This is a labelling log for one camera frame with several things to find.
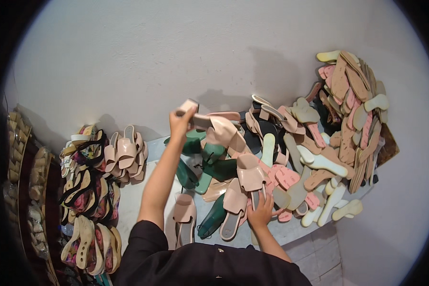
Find person's right hand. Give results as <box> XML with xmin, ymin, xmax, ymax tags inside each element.
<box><xmin>246</xmin><ymin>192</ymin><xmax>284</xmax><ymax>231</ymax></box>

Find person's left hand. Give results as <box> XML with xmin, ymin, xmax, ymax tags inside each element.
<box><xmin>169</xmin><ymin>107</ymin><xmax>198</xmax><ymax>142</ymax></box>

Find pink strap sandal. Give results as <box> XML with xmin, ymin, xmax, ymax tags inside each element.
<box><xmin>173</xmin><ymin>193</ymin><xmax>198</xmax><ymax>249</ymax></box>
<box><xmin>220</xmin><ymin>178</ymin><xmax>249</xmax><ymax>241</ymax></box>
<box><xmin>236</xmin><ymin>153</ymin><xmax>269</xmax><ymax>211</ymax></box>

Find pink block heel sandal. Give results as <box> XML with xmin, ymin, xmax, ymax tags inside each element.
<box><xmin>175</xmin><ymin>99</ymin><xmax>252</xmax><ymax>156</ymax></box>

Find translucent beige sole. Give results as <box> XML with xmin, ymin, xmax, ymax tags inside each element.
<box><xmin>202</xmin><ymin>179</ymin><xmax>233</xmax><ymax>203</ymax></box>

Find black shoe soles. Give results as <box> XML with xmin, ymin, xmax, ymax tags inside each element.
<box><xmin>240</xmin><ymin>111</ymin><xmax>280</xmax><ymax>155</ymax></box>

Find pile of pink sandals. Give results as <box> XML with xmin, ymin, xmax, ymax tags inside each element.
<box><xmin>104</xmin><ymin>124</ymin><xmax>149</xmax><ymax>184</ymax></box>

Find person's body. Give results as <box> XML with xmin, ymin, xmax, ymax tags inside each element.
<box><xmin>112</xmin><ymin>220</ymin><xmax>312</xmax><ymax>286</ymax></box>

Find heap of shoe insoles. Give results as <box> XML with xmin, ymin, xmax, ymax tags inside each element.
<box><xmin>246</xmin><ymin>50</ymin><xmax>392</xmax><ymax>229</ymax></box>

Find brown cardboard piece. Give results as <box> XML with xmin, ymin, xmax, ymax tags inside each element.
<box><xmin>376</xmin><ymin>123</ymin><xmax>400</xmax><ymax>167</ymax></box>

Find stack of cream wedge sandals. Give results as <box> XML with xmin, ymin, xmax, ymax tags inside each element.
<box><xmin>60</xmin><ymin>214</ymin><xmax>123</xmax><ymax>276</ymax></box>

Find wooden shelf with soles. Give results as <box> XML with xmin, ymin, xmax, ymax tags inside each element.
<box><xmin>2</xmin><ymin>110</ymin><xmax>62</xmax><ymax>286</ymax></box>

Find heap of black strapped sandals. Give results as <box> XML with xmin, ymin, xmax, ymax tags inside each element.
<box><xmin>59</xmin><ymin>124</ymin><xmax>121</xmax><ymax>223</ymax></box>

